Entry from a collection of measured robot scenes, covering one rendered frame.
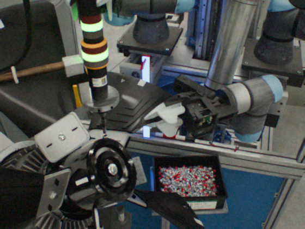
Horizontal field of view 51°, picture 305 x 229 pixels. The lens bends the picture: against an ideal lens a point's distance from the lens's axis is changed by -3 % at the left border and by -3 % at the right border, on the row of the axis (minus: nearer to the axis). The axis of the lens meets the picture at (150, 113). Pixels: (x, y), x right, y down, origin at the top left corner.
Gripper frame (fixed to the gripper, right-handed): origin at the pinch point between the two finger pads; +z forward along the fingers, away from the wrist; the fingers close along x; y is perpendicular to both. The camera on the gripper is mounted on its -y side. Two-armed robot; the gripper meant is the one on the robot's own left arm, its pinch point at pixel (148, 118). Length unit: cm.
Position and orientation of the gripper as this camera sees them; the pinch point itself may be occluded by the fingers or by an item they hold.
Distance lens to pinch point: 75.5
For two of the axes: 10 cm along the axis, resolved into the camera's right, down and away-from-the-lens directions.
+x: -0.4, 6.9, 7.2
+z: -9.2, 2.7, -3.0
